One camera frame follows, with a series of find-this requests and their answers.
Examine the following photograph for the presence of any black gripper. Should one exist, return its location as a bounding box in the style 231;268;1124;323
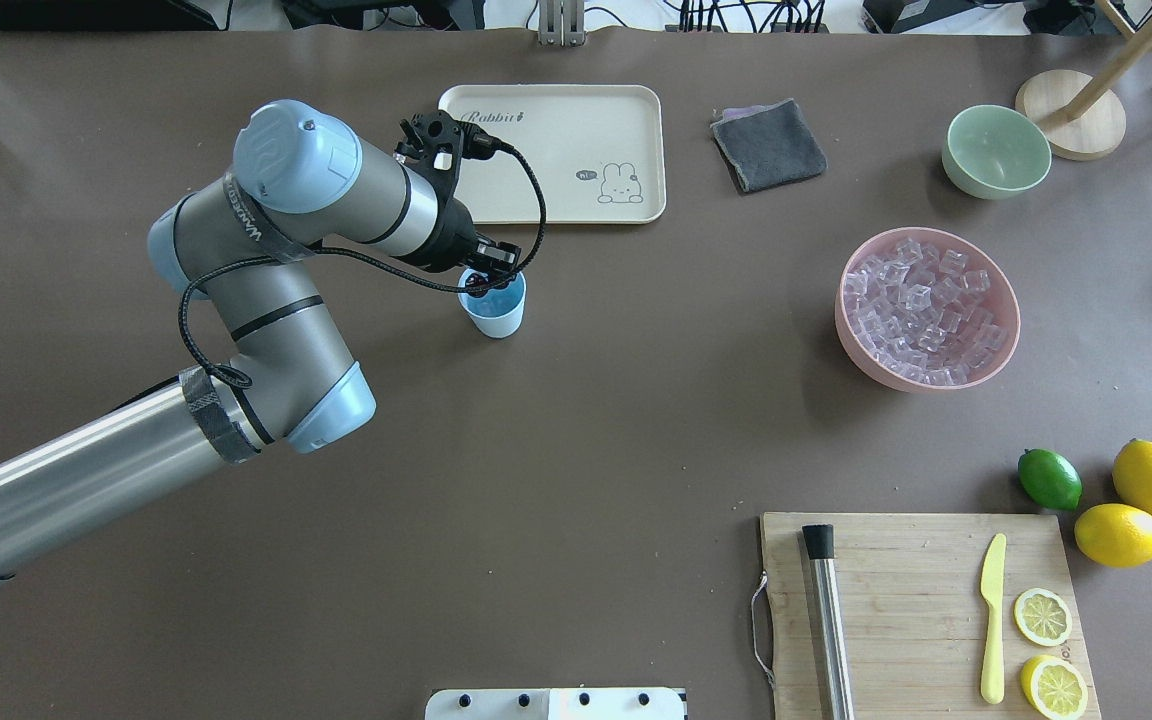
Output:
399;197;524;276

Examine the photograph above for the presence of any dark red cherry pair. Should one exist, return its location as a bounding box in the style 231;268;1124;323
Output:
463;272;492;300

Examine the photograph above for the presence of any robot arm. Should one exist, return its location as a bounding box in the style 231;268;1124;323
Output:
0;99;535;588

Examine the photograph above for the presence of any light blue cup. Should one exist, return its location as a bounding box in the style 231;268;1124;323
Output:
458;273;526;340

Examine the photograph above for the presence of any pink bowl of ice cubes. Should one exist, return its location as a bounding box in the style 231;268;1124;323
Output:
835;227;1021;393

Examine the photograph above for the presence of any cream rabbit tray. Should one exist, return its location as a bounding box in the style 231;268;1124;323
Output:
438;83;667;223

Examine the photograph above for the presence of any grey folded cloth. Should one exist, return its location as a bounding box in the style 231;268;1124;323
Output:
710;97;828;194

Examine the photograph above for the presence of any steel muddler black tip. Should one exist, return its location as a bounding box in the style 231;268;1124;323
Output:
801;524;856;719

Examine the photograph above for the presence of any green empty bowl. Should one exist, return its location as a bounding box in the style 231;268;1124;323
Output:
941;105;1052;200

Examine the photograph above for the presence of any wooden cutting board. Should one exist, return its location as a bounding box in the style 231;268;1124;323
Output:
760;511;1078;719

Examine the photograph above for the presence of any green lime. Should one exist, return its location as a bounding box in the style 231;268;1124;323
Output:
1018;448;1084;511

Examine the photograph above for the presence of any wooden stand with round base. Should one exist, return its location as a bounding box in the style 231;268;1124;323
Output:
1015;17;1152;161

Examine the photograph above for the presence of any lemon slice upper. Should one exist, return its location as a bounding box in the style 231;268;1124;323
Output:
1011;588;1074;647

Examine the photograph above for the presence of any lemon slice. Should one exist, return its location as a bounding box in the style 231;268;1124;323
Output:
1011;588;1074;647
1020;655;1091;719

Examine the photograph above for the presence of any yellow plastic knife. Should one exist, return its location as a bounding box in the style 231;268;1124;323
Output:
979;533;1007;705

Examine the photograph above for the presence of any lemon slice lower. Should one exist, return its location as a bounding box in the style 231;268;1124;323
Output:
1020;655;1091;719

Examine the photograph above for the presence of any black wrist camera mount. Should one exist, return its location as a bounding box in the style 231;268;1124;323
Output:
396;109;503;200

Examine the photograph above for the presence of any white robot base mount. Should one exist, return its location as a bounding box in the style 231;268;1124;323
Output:
424;685;689;719

